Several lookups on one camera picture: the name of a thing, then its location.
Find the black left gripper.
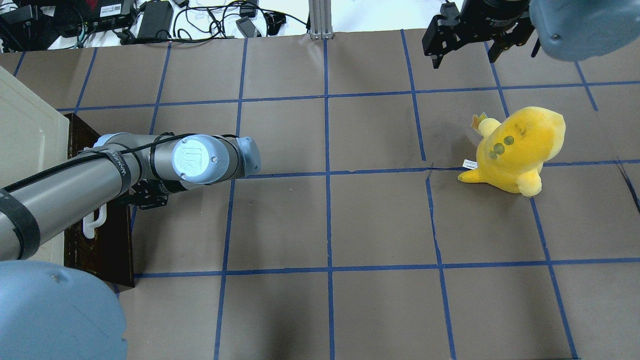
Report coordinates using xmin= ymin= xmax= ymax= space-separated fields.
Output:
xmin=119 ymin=179 xmax=169 ymax=210

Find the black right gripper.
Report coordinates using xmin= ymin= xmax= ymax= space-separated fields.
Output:
xmin=422 ymin=1 xmax=534 ymax=69

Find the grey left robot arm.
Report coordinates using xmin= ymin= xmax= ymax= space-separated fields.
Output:
xmin=0 ymin=132 xmax=262 ymax=360

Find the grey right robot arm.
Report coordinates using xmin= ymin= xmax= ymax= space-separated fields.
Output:
xmin=422 ymin=0 xmax=640 ymax=69

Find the aluminium frame post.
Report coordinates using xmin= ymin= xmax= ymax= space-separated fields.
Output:
xmin=308 ymin=0 xmax=334 ymax=41

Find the yellow plush dinosaur toy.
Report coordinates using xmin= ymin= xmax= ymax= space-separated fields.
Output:
xmin=457 ymin=106 xmax=566 ymax=198

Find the dark brown wooden drawer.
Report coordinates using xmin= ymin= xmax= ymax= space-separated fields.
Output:
xmin=64 ymin=113 xmax=135 ymax=288

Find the white sewn label on plush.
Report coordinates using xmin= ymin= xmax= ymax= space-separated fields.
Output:
xmin=462 ymin=159 xmax=478 ymax=170

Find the white drawer handle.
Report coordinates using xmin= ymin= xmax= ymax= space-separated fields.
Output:
xmin=82 ymin=203 xmax=108 ymax=240

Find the cardboard hang tag on plush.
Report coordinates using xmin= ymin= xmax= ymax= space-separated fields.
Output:
xmin=471 ymin=112 xmax=488 ymax=133

